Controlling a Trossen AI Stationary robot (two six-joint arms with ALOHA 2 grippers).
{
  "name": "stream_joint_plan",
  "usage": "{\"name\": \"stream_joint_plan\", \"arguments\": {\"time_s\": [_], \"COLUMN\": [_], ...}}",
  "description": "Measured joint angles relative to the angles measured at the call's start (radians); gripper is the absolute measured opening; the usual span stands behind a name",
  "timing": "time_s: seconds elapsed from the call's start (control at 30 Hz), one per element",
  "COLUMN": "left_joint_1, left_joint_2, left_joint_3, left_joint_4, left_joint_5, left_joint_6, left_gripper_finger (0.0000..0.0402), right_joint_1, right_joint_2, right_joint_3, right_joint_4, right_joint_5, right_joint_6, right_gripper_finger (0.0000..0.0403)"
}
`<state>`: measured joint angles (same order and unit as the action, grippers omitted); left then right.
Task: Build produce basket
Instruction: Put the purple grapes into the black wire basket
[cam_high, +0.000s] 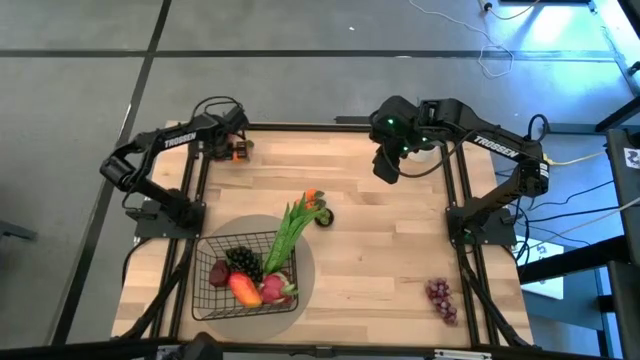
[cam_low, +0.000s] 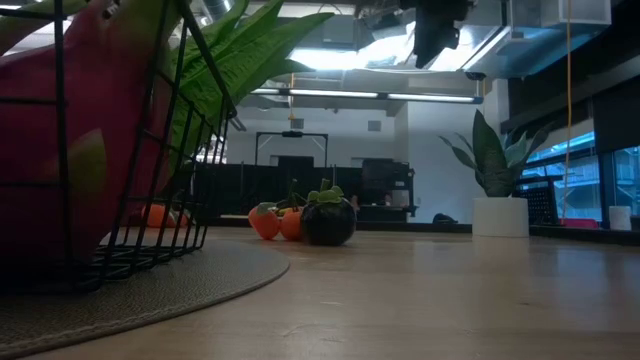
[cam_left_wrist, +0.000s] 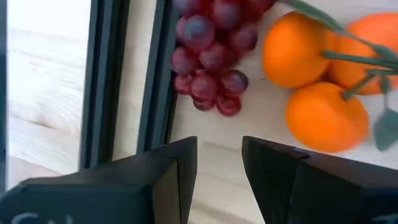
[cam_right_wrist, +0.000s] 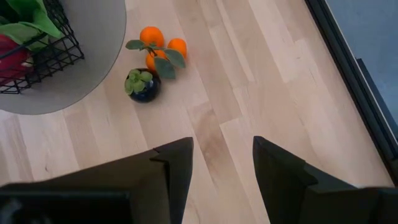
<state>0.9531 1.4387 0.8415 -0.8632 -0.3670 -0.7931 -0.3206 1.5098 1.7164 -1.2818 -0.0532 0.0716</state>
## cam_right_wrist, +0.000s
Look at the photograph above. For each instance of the green leafy vegetable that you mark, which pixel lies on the green leafy vegetable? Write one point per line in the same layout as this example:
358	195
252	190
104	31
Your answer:
18	31

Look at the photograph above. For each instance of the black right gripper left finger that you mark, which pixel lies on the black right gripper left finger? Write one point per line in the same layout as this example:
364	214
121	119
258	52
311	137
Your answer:
93	199

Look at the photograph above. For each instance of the leafy tangerine cluster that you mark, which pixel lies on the leafy tangerine cluster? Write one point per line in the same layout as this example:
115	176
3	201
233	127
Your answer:
151	35

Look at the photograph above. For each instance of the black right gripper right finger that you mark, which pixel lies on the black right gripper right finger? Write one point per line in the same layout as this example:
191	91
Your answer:
311	202

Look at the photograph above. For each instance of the black bar behind table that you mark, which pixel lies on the black bar behind table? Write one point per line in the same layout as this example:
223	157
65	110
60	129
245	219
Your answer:
379	93

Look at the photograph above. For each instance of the dark mangosteen with green cap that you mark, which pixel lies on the dark mangosteen with green cap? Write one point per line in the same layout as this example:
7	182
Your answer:
146	93

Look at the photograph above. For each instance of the pink dragon fruit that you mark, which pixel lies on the pink dragon fruit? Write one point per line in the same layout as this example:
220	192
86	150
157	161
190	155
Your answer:
12	62

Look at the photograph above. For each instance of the round grey mat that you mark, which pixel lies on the round grey mat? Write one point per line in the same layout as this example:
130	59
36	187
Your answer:
99	46

